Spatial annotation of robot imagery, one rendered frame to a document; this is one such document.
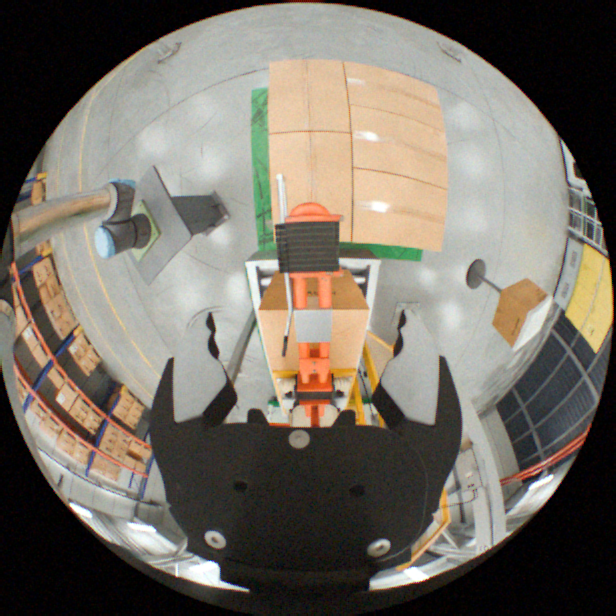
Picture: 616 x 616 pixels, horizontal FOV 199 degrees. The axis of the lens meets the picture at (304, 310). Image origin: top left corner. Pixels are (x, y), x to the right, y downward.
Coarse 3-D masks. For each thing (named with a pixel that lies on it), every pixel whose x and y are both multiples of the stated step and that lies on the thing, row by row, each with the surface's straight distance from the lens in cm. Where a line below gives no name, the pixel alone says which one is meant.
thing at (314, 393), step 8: (296, 376) 46; (312, 376) 45; (328, 376) 45; (296, 384) 47; (304, 384) 43; (312, 384) 43; (320, 384) 43; (328, 384) 43; (296, 392) 44; (304, 392) 46; (312, 392) 46; (320, 392) 46; (328, 392) 46; (296, 400) 48; (304, 400) 50; (312, 400) 50; (320, 400) 50; (328, 400) 50
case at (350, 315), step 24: (312, 288) 75; (336, 288) 76; (264, 312) 63; (336, 312) 62; (360, 312) 64; (264, 336) 70; (336, 336) 69; (360, 336) 71; (288, 360) 79; (336, 360) 79
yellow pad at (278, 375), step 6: (276, 372) 62; (282, 372) 62; (288, 372) 61; (294, 372) 61; (276, 378) 64; (282, 378) 63; (294, 378) 63; (276, 384) 67; (282, 396) 73; (288, 396) 68; (294, 396) 73; (282, 402) 79
